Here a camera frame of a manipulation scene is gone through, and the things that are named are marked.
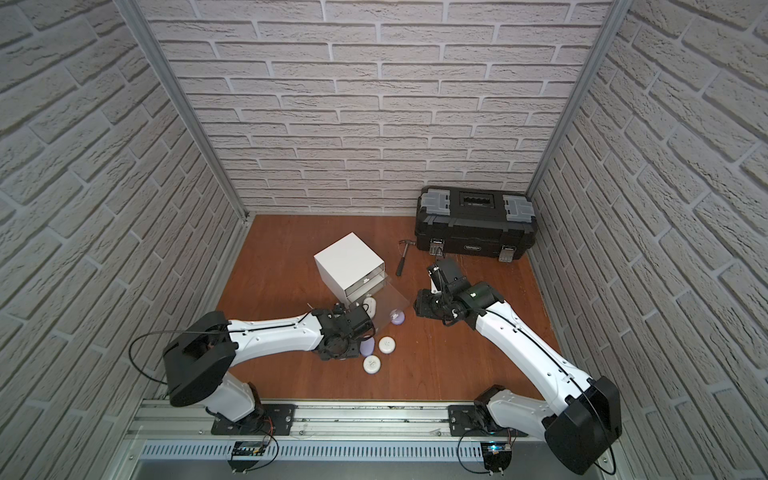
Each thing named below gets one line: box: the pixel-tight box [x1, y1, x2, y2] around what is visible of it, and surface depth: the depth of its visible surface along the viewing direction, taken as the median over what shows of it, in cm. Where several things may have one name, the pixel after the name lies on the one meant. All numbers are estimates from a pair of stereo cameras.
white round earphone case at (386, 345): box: [378, 336, 396, 354], surface depth 87 cm
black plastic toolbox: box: [415, 186, 538, 263], surface depth 100 cm
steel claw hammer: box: [396, 240, 417, 277], surface depth 109 cm
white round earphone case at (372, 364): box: [363, 355, 381, 375], surface depth 83 cm
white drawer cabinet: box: [313, 232, 386, 305], surface depth 91 cm
